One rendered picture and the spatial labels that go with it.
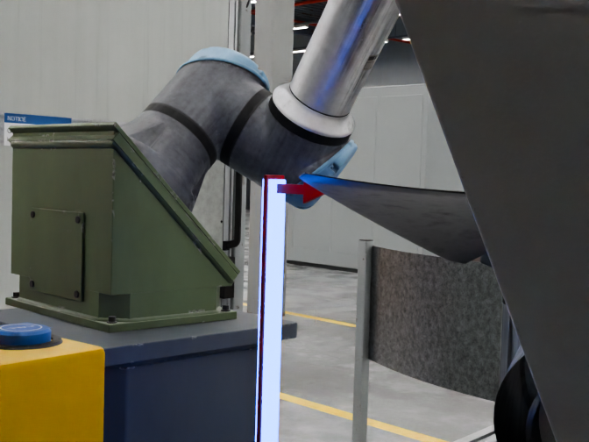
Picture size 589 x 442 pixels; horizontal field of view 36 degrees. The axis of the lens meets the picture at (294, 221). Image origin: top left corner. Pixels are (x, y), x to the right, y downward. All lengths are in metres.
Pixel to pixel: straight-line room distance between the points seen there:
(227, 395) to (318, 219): 10.44
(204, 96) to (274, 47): 6.29
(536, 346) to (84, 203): 0.81
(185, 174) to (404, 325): 1.93
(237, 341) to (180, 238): 0.15
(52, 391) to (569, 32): 0.43
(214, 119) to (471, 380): 1.75
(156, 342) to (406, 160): 9.61
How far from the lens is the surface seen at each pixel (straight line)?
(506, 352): 1.27
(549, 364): 0.41
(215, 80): 1.21
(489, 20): 0.30
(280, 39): 7.54
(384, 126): 10.83
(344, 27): 1.11
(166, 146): 1.15
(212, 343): 1.10
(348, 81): 1.14
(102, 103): 2.53
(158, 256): 1.13
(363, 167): 11.03
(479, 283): 2.74
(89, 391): 0.64
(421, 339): 2.94
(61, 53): 2.46
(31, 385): 0.61
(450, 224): 0.76
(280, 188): 0.80
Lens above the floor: 1.19
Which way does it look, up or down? 3 degrees down
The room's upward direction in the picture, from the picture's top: 2 degrees clockwise
